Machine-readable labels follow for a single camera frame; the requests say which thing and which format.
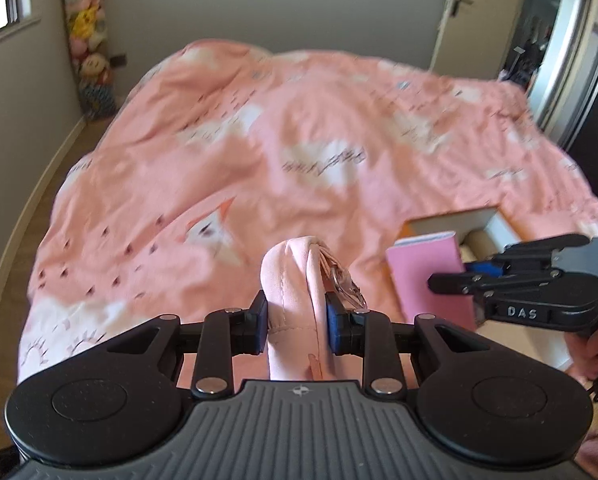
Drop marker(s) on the silver carabiner clip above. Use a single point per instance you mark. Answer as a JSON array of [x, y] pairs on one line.
[[353, 294]]

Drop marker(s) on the pink cloth bag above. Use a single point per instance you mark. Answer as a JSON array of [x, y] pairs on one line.
[[289, 285]]

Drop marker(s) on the pink printed blanket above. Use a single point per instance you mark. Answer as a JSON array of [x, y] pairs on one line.
[[229, 160]]

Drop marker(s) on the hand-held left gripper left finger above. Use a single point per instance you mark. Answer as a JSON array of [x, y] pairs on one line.
[[260, 322]]

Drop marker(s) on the dark wall socket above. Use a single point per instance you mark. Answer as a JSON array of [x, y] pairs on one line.
[[119, 60]]

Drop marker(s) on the cream door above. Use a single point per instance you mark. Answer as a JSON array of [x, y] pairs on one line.
[[484, 20]]

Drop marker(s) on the orange cardboard box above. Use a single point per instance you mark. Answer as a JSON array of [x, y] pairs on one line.
[[459, 221]]

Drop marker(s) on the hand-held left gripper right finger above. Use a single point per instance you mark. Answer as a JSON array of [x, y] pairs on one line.
[[335, 322]]

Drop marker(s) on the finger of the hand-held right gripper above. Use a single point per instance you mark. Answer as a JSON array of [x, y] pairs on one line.
[[479, 285], [484, 269]]

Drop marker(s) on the pink book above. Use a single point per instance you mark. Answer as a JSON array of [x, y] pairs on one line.
[[424, 280]]

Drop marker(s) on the clear tube of plush toys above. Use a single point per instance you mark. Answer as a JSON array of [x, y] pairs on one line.
[[89, 35]]

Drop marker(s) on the sliding door panel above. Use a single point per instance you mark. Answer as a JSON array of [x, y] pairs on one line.
[[589, 60]]

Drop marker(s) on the person's right hand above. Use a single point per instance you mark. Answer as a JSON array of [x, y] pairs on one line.
[[591, 355]]

